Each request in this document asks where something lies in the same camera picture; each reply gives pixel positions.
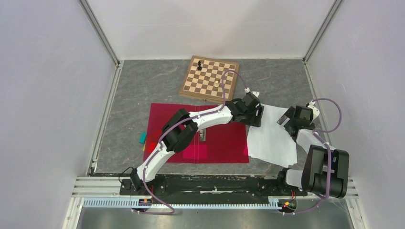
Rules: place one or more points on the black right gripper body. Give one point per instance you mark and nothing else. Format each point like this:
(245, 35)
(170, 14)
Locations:
(291, 122)

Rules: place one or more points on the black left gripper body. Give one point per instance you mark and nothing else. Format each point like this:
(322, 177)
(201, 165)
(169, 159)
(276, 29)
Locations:
(250, 119)

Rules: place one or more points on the white printed paper stack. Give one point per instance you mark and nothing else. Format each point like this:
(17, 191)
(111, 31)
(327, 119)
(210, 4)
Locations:
(270, 142)

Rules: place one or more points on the red file folder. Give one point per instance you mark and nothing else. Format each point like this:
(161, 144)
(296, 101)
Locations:
(223, 143)

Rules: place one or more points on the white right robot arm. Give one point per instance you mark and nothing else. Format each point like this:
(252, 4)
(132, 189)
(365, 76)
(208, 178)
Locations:
(325, 172)

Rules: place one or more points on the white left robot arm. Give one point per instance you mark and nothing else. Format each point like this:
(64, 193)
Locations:
(180, 130)

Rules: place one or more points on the wooden chessboard box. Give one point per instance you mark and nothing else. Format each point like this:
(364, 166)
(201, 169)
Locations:
(200, 84)

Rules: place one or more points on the teal wooden block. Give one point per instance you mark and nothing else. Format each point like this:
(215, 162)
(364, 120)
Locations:
(142, 138)

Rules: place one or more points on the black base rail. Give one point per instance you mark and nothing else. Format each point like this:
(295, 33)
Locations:
(220, 189)

